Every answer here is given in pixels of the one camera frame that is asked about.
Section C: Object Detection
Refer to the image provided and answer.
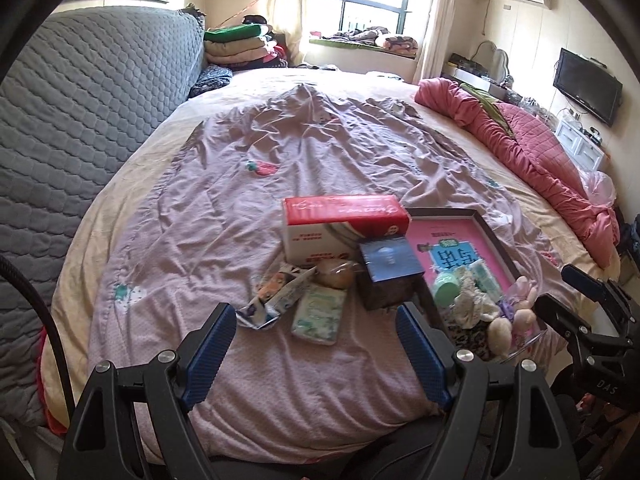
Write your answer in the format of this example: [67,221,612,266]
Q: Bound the green floral tissue pack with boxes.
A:
[291,284,348,347]

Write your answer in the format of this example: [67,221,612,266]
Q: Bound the green cloth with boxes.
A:
[460,82,517,137]

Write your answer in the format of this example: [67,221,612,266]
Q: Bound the pink plastic bag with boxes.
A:
[577,170,617,212]

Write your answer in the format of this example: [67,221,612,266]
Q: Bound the dark patterned cloth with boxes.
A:
[189,64,234,100]

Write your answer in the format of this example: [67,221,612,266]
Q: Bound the cream bed sheet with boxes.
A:
[40,67,616,436]

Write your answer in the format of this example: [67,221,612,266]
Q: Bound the orange snack packet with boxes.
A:
[257,270,297,306]

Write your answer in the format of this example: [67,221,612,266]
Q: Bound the red and white tissue box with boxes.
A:
[281,194,412,267]

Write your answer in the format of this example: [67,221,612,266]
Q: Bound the cream curtain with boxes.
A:
[265,0,314,67]
[412,0,469,83]

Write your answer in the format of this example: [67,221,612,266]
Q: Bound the black cable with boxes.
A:
[0,254,67,392]

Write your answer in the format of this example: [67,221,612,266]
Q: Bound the floral fabric scrunchie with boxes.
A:
[442,267,501,329]

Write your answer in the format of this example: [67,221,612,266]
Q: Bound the pink quilt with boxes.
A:
[415,77,621,269]

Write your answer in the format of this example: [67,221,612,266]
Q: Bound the cream plush hair tie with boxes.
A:
[487,317,514,359]

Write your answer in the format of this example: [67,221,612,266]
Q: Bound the leopard print scrunchie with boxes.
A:
[445,320,493,361]

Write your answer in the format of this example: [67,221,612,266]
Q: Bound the vanity mirror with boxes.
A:
[472,40,512,81]

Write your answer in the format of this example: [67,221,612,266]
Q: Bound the white cabinet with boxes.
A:
[555,110,607,172]

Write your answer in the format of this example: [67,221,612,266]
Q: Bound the blue and white snack packet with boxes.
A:
[235,266,318,332]

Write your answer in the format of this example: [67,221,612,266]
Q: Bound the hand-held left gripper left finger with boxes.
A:
[56,302,237,480]

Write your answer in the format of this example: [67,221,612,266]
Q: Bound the black television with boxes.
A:
[552,48,623,127]

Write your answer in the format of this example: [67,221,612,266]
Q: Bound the pink tray with dark rim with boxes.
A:
[405,208,548,362]

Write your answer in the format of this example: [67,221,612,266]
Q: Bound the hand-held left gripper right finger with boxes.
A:
[395,304,581,480]

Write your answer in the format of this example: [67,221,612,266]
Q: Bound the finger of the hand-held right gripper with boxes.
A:
[535,294,618,361]
[561,263,632,313]

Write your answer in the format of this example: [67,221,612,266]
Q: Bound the pink bunny toy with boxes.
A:
[510,276,539,347]

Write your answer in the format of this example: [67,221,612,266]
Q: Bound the stack of folded clothes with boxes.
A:
[202,22,289,68]

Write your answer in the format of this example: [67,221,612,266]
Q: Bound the clothes on windowsill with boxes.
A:
[320,27,419,59]

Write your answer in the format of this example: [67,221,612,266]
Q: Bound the wrapped bread bun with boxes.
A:
[316,259,359,290]

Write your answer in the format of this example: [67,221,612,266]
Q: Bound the grey quilted headboard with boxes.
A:
[0,6,207,426]

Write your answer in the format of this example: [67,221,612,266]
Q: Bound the dark blue box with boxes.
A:
[356,237,425,311]

